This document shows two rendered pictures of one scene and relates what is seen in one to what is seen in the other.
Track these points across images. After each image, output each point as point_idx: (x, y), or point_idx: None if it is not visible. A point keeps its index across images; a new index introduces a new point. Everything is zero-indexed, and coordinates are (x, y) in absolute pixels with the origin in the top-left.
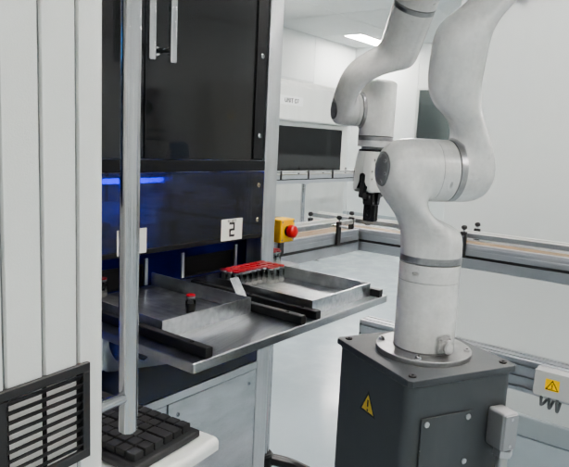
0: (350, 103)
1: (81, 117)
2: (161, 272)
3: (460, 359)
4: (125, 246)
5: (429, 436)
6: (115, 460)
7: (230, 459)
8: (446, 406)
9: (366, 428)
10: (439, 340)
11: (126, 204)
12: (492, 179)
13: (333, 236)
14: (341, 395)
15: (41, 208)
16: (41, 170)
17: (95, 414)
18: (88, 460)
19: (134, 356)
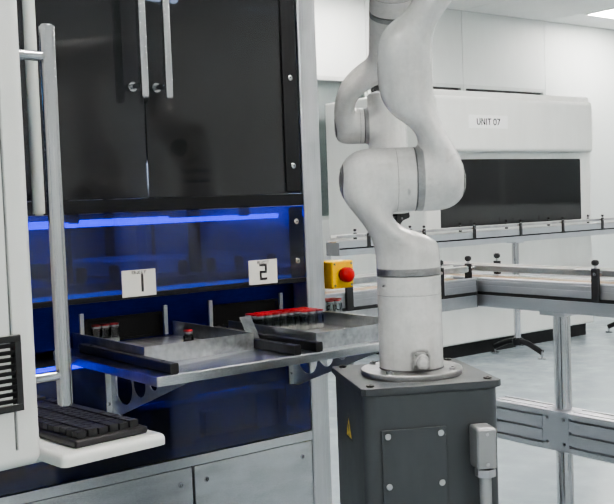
0: (346, 119)
1: (4, 151)
2: (185, 321)
3: (435, 374)
4: (52, 249)
5: (393, 450)
6: (64, 438)
7: None
8: (412, 419)
9: (350, 455)
10: (413, 355)
11: (51, 216)
12: (458, 182)
13: None
14: (338, 428)
15: None
16: None
17: (28, 378)
18: (24, 415)
19: (65, 339)
